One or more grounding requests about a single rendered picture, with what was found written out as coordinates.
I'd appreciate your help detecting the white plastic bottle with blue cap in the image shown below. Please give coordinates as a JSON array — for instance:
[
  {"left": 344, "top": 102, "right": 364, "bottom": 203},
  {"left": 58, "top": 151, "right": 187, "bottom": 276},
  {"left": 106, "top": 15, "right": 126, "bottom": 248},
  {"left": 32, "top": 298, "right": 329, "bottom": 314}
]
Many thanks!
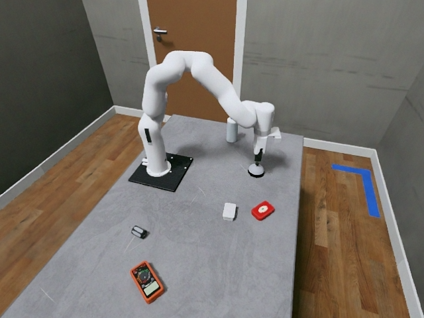
[{"left": 227, "top": 117, "right": 238, "bottom": 143}]

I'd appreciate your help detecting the orange pocket multimeter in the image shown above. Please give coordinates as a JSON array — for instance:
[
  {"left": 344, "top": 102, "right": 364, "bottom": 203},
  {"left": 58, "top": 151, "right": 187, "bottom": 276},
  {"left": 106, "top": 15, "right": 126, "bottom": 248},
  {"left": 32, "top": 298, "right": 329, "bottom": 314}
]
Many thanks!
[{"left": 130, "top": 261, "right": 164, "bottom": 304}]

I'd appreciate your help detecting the silver service bell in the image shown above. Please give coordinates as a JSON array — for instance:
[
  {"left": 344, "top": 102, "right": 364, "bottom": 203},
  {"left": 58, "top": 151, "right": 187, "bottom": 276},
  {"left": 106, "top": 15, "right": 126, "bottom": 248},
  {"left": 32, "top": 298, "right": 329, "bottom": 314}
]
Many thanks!
[{"left": 248, "top": 162, "right": 264, "bottom": 178}]

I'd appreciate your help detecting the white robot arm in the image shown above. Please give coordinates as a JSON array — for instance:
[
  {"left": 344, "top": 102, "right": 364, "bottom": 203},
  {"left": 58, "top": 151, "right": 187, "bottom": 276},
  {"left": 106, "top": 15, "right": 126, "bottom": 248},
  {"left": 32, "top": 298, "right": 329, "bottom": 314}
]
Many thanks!
[{"left": 138, "top": 51, "right": 282, "bottom": 177}]

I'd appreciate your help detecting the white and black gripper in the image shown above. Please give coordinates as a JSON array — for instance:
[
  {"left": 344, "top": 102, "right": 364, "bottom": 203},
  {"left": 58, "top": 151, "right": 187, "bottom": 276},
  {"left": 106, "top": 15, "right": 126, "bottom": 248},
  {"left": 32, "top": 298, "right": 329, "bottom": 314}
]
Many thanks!
[{"left": 253, "top": 133, "right": 268, "bottom": 162}]

